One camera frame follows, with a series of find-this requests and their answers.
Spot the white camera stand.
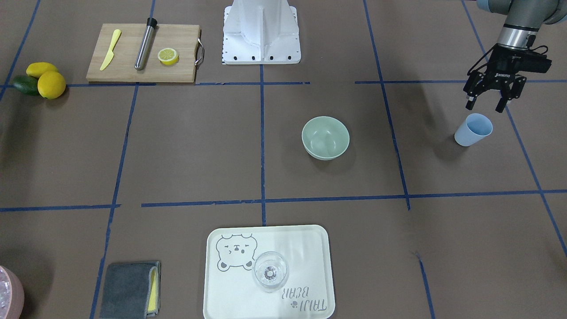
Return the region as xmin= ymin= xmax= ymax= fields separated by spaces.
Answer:
xmin=221 ymin=0 xmax=302 ymax=65

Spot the grey yellow cloth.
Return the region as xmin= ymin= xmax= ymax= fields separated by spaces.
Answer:
xmin=99 ymin=261 xmax=161 ymax=319

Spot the wine glass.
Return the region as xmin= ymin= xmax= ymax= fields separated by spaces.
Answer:
xmin=252 ymin=252 xmax=290 ymax=293

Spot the cream bear tray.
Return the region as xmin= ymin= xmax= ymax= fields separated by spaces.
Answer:
xmin=203 ymin=225 xmax=335 ymax=319

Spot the wooden cutting board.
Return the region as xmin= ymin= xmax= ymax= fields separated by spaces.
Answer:
xmin=86 ymin=23 xmax=202 ymax=83

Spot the light blue cup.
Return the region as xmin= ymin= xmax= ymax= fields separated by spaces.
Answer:
xmin=454 ymin=113 xmax=493 ymax=147

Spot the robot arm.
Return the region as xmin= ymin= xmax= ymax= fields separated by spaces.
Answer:
xmin=462 ymin=0 xmax=567 ymax=113

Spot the pink bowl with ice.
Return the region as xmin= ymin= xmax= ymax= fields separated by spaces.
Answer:
xmin=0 ymin=266 xmax=25 ymax=319

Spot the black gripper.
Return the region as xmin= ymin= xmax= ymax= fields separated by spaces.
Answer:
xmin=463 ymin=44 xmax=527 ymax=113

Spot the yellow lemon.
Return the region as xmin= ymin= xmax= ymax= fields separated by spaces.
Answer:
xmin=26 ymin=62 xmax=58 ymax=78
xmin=37 ymin=71 xmax=66 ymax=100

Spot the yellow plastic knife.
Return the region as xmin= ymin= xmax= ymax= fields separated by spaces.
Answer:
xmin=99 ymin=29 xmax=122 ymax=71

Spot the green bowl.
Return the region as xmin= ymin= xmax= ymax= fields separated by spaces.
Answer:
xmin=301 ymin=117 xmax=350 ymax=161

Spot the lemon half slice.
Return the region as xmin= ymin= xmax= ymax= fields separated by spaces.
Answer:
xmin=157 ymin=48 xmax=179 ymax=66

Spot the green lime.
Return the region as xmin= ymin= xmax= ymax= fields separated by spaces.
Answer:
xmin=12 ymin=75 xmax=40 ymax=96

